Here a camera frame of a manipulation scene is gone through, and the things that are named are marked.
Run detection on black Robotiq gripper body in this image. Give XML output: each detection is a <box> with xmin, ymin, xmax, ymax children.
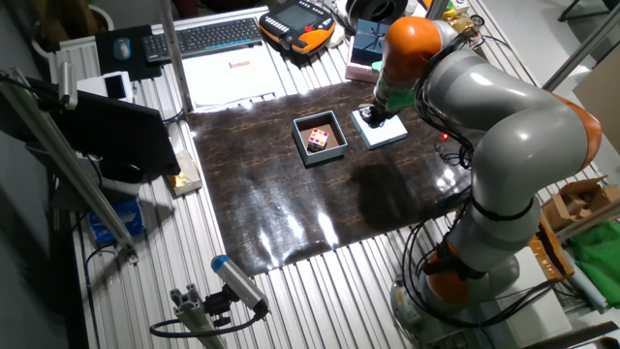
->
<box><xmin>361</xmin><ymin>103</ymin><xmax>399</xmax><ymax>130</ymax></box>

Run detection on light blue box lid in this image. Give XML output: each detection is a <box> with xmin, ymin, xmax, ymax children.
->
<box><xmin>350</xmin><ymin>107</ymin><xmax>409</xmax><ymax>150</ymax></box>

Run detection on pink flat box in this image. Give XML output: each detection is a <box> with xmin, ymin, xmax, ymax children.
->
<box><xmin>344</xmin><ymin>46</ymin><xmax>384</xmax><ymax>83</ymax></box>

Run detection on dark blue ribboned gift box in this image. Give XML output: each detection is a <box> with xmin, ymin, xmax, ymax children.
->
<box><xmin>351</xmin><ymin>17</ymin><xmax>391</xmax><ymax>67</ymax></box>

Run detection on light blue open box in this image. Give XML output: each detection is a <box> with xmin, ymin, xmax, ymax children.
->
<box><xmin>292</xmin><ymin>110</ymin><xmax>349</xmax><ymax>168</ymax></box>

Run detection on small box with gold foil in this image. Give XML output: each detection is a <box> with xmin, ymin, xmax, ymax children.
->
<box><xmin>167</xmin><ymin>149</ymin><xmax>203</xmax><ymax>197</ymax></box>

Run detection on open brown cardboard box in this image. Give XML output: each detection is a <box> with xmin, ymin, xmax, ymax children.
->
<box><xmin>541</xmin><ymin>174</ymin><xmax>620</xmax><ymax>232</ymax></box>

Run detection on orange brown box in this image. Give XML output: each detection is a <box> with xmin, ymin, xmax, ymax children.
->
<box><xmin>527</xmin><ymin>212</ymin><xmax>575</xmax><ymax>283</ymax></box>

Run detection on white flat box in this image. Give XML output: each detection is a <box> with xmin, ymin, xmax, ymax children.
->
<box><xmin>483</xmin><ymin>246</ymin><xmax>574</xmax><ymax>348</ymax></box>

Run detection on white Rubik's cube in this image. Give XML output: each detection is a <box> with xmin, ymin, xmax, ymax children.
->
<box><xmin>307</xmin><ymin>127</ymin><xmax>329</xmax><ymax>153</ymax></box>

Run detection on white round object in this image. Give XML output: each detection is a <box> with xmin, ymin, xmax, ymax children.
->
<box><xmin>325</xmin><ymin>22</ymin><xmax>346</xmax><ymax>49</ymax></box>

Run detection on gold shiny trinkets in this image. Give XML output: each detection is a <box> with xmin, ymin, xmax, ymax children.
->
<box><xmin>443</xmin><ymin>2</ymin><xmax>485</xmax><ymax>35</ymax></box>

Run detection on orange black teach pendant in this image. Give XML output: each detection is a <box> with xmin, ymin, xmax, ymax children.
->
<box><xmin>258</xmin><ymin>0</ymin><xmax>337</xmax><ymax>55</ymax></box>

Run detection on dark marble pattern mat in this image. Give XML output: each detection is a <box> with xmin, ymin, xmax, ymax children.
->
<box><xmin>186</xmin><ymin>79</ymin><xmax>485</xmax><ymax>277</ymax></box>

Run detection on white paper sheets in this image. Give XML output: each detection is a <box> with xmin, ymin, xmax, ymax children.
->
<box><xmin>181</xmin><ymin>44</ymin><xmax>287</xmax><ymax>111</ymax></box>

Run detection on black computer keyboard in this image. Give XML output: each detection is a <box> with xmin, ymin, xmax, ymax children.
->
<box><xmin>140</xmin><ymin>16</ymin><xmax>264</xmax><ymax>64</ymax></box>

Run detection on slanted grey metal pole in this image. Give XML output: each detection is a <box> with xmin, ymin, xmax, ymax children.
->
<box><xmin>542</xmin><ymin>4</ymin><xmax>620</xmax><ymax>92</ymax></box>

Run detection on brown cardboard sheet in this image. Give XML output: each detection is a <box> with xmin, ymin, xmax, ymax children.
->
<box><xmin>573</xmin><ymin>46</ymin><xmax>620</xmax><ymax>156</ymax></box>

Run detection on black mouse pad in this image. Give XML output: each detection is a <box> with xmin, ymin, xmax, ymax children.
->
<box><xmin>94</xmin><ymin>23</ymin><xmax>164</xmax><ymax>82</ymax></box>

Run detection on green cloth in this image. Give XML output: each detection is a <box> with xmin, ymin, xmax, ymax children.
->
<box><xmin>567</xmin><ymin>221</ymin><xmax>620</xmax><ymax>307</ymax></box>

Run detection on black monitor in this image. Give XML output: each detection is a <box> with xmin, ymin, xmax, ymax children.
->
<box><xmin>26</xmin><ymin>77</ymin><xmax>181</xmax><ymax>184</ymax></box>

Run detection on grey computer mouse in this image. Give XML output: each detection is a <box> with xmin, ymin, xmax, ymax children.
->
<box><xmin>112</xmin><ymin>37</ymin><xmax>133</xmax><ymax>61</ymax></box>

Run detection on pale blue roll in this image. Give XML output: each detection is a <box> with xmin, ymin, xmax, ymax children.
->
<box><xmin>564</xmin><ymin>261</ymin><xmax>609</xmax><ymax>314</ymax></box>

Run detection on short aluminium profile piece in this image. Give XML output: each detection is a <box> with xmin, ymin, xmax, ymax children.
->
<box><xmin>169</xmin><ymin>284</ymin><xmax>227</xmax><ymax>349</ymax></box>

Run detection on blue tissue pack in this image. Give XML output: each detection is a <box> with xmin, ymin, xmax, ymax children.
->
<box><xmin>87</xmin><ymin>199</ymin><xmax>145</xmax><ymax>245</ymax></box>

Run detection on white device with black screen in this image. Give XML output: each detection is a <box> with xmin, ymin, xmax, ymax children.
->
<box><xmin>76</xmin><ymin>71</ymin><xmax>134</xmax><ymax>103</ymax></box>

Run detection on white round bucket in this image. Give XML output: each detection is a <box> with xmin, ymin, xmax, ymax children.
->
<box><xmin>31</xmin><ymin>4</ymin><xmax>115</xmax><ymax>59</ymax></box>

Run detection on long slanted aluminium bar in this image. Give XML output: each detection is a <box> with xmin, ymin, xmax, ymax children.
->
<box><xmin>0</xmin><ymin>67</ymin><xmax>140</xmax><ymax>263</ymax></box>

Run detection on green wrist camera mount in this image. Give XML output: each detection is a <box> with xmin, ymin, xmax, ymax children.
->
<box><xmin>375</xmin><ymin>77</ymin><xmax>418</xmax><ymax>113</ymax></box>

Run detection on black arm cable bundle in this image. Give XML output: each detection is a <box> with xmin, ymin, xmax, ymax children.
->
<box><xmin>401</xmin><ymin>33</ymin><xmax>558</xmax><ymax>331</ymax></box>

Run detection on upright aluminium post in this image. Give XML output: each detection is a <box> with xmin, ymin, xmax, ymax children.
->
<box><xmin>158</xmin><ymin>0</ymin><xmax>195</xmax><ymax>113</ymax></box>

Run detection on silver camera with blue cap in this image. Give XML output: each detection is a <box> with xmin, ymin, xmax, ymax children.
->
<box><xmin>210</xmin><ymin>254</ymin><xmax>270</xmax><ymax>314</ymax></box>

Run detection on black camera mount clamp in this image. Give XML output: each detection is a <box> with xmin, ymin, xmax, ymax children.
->
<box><xmin>202</xmin><ymin>285</ymin><xmax>233</xmax><ymax>327</ymax></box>

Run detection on black camera cable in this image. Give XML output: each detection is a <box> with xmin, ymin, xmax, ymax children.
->
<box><xmin>148</xmin><ymin>309</ymin><xmax>267</xmax><ymax>339</ymax></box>

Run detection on silver cylindrical camera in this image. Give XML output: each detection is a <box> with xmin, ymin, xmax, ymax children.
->
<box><xmin>57</xmin><ymin>60</ymin><xmax>78</xmax><ymax>111</ymax></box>

